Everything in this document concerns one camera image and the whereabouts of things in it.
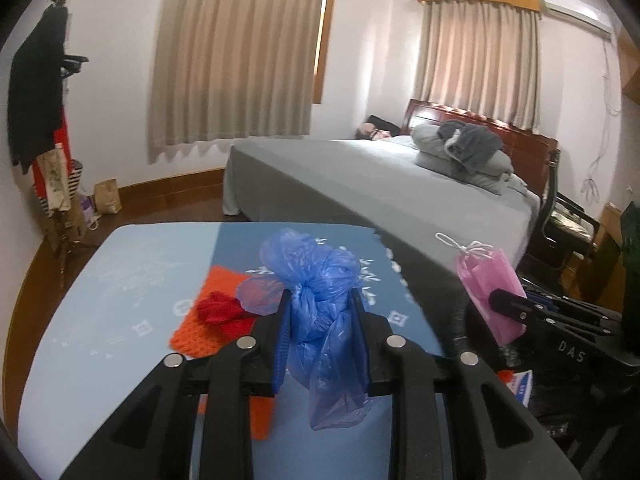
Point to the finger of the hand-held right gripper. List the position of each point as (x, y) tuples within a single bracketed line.
[(520, 310), (545, 301)]

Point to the patterned seat cushion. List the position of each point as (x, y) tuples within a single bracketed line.
[(565, 222)]

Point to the blue plastic bag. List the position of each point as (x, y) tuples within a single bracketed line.
[(320, 280)]

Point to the wide beige curtain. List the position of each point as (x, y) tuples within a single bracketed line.
[(230, 60)]

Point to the dark bag beside bed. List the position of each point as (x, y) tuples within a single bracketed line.
[(375, 127)]

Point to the beige printed tote bag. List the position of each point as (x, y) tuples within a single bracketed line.
[(55, 180)]

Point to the white and blue box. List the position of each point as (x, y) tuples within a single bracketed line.
[(520, 387)]

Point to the brown paper bag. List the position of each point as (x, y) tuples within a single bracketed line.
[(107, 197)]

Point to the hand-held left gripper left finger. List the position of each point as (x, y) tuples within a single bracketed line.
[(282, 340)]

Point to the cardboard box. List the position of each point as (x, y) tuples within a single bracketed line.
[(70, 227)]

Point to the wooden window frame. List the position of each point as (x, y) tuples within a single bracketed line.
[(324, 35)]

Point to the white air conditioner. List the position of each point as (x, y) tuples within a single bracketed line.
[(575, 10)]

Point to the dark green board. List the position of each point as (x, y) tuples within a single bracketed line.
[(631, 260)]

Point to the red hanging bag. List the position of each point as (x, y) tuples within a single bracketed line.
[(62, 130)]

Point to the wooden wardrobe with desk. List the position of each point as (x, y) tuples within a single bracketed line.
[(607, 230)]

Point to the narrow beige curtain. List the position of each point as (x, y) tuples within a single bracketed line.
[(475, 65)]

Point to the black office chair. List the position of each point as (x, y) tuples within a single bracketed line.
[(545, 240)]

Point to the black coat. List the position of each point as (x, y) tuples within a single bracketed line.
[(35, 85)]

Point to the orange crochet cloth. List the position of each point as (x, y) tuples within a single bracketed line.
[(220, 280)]

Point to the dark wooden headboard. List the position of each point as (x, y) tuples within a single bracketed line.
[(530, 147)]

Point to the red knitted cloth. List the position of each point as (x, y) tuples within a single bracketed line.
[(215, 310)]

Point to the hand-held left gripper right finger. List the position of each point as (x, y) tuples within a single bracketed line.
[(357, 340)]

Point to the striped bag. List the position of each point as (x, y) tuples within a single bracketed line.
[(76, 180)]

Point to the folded light grey duvet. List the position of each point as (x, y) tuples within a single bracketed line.
[(490, 172)]

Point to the dark grey blanket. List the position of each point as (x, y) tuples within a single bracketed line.
[(475, 140)]

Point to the bed with grey sheet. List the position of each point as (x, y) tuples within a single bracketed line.
[(350, 185)]

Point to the blue tree print tablecloth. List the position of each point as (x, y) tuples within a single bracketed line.
[(240, 250)]

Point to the light blue table cover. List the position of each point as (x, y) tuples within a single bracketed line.
[(100, 310)]

